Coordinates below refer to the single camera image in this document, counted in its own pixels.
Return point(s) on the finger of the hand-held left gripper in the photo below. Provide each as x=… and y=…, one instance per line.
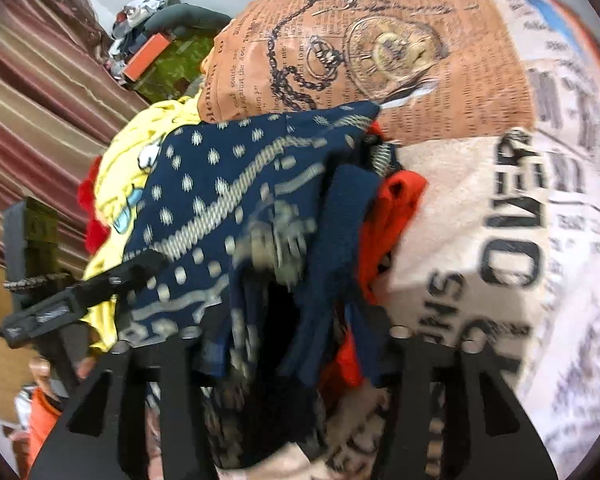
x=55, y=307

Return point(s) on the newspaper print blanket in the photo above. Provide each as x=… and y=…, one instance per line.
x=480, y=200

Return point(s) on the striped maroon curtain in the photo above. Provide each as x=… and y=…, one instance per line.
x=40, y=110

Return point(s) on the orange red garment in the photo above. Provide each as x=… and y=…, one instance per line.
x=395, y=205

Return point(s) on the yellow cartoon print garment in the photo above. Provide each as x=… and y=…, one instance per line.
x=125, y=160

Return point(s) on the brown cardboard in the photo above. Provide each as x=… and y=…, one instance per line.
x=0, y=360

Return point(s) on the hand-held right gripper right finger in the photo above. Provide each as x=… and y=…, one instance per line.
x=415, y=365

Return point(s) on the person's left forearm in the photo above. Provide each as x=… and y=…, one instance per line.
x=42, y=425

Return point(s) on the grey rolled cloth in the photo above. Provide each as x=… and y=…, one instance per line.
x=190, y=16

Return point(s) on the person's left hand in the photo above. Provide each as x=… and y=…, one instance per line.
x=40, y=372

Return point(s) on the navy patterned garment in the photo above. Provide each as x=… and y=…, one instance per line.
x=220, y=185

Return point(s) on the clutter pile with orange box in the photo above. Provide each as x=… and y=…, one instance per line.
x=140, y=10

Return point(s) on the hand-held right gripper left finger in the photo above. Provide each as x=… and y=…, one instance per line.
x=180, y=360

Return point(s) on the orange box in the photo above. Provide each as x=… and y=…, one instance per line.
x=147, y=57

